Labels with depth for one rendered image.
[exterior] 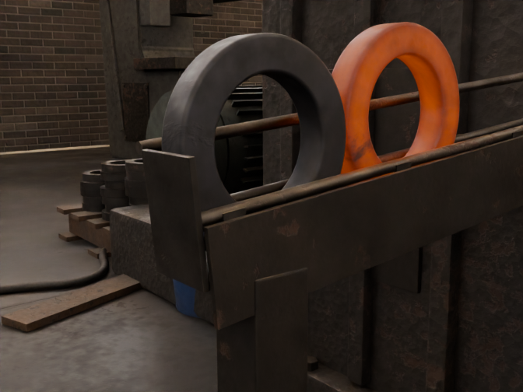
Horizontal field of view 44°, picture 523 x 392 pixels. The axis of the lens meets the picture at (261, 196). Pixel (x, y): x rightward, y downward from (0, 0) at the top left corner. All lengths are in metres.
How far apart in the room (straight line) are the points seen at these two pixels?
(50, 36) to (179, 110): 6.47
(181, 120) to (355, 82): 0.19
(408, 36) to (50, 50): 6.38
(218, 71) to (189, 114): 0.04
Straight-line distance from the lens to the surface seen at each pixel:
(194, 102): 0.50
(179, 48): 5.78
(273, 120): 0.63
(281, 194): 0.54
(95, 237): 2.81
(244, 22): 8.19
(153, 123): 2.13
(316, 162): 0.60
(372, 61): 0.64
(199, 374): 1.63
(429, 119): 0.74
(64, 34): 7.02
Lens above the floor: 0.71
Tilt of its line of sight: 10 degrees down
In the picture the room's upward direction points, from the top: straight up
